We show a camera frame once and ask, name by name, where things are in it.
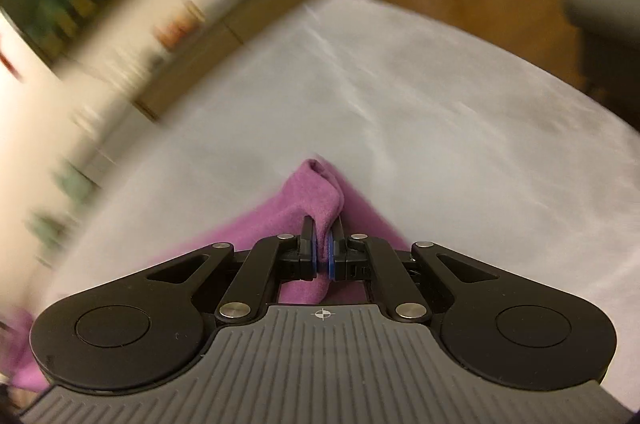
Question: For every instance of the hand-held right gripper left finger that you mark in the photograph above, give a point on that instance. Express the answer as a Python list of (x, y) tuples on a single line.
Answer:
[(312, 254)]

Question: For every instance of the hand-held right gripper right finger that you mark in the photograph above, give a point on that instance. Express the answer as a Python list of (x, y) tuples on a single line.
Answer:
[(332, 260)]

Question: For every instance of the purple sweatpants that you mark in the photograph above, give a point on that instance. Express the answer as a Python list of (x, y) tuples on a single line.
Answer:
[(320, 189)]

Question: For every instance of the grey brown sideboard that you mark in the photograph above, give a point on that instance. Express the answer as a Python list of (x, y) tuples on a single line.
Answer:
[(250, 18)]

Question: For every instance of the grey upholstered chair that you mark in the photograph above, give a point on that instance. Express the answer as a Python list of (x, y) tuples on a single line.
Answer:
[(607, 13)]

